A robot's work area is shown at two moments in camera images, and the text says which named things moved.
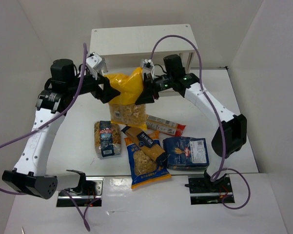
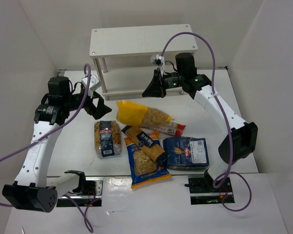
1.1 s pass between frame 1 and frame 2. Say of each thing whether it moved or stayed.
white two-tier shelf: stayed
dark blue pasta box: stayed
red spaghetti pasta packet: stayed
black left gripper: moved
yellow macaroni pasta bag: moved
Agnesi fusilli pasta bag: stayed
